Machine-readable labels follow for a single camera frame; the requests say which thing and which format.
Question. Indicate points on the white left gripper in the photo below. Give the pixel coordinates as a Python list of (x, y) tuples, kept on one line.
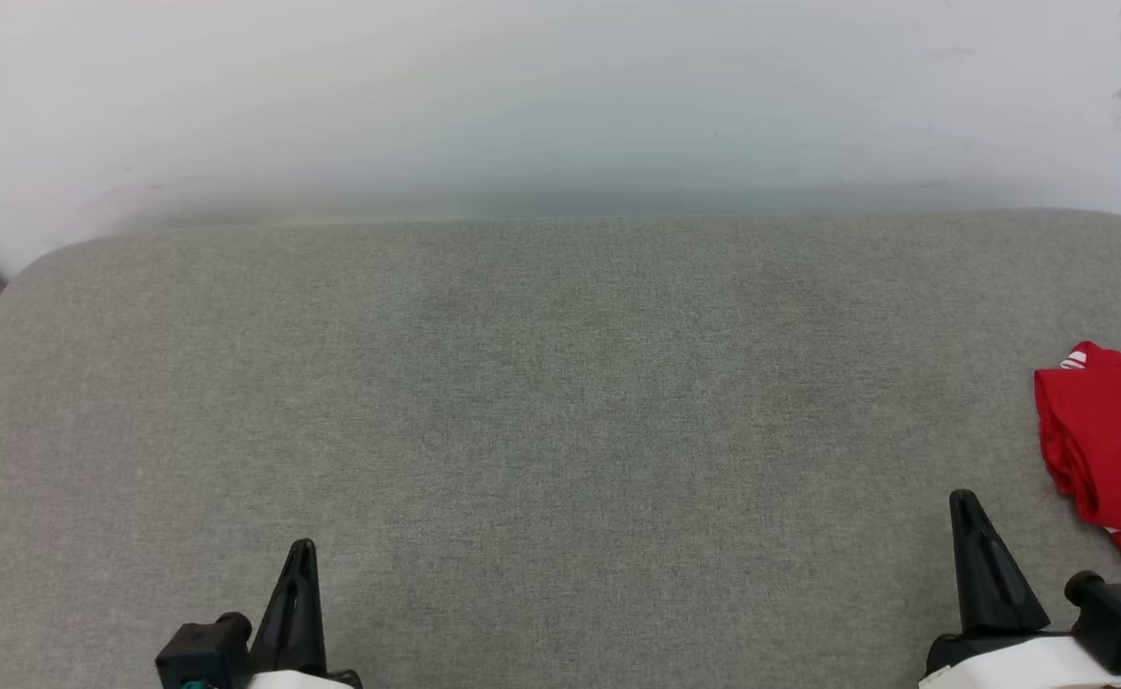
[(302, 682)]

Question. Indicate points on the red white basketball jersey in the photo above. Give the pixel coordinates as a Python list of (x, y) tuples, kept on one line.
[(1115, 431)]

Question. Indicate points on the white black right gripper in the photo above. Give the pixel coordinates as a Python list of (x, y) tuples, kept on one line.
[(1020, 665)]

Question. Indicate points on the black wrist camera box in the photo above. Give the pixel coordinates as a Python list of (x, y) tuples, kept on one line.
[(201, 655), (1120, 612)]

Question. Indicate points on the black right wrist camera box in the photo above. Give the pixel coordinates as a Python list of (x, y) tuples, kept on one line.
[(1120, 612)]

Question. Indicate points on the grey fabric sofa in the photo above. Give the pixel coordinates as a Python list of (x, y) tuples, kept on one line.
[(560, 431)]

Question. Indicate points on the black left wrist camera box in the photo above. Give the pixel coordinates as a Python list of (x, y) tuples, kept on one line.
[(201, 655)]

